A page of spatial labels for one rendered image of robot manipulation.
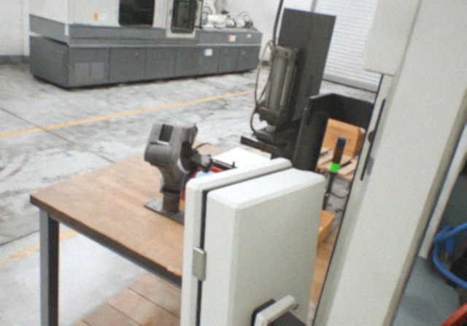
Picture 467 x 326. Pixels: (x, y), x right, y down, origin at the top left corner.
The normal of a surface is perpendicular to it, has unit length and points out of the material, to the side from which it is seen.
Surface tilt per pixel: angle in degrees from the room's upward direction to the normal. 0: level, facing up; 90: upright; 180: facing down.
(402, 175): 90
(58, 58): 90
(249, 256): 83
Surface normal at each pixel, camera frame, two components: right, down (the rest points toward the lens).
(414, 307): 0.15, -0.93
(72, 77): 0.82, 0.31
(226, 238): -0.71, 0.14
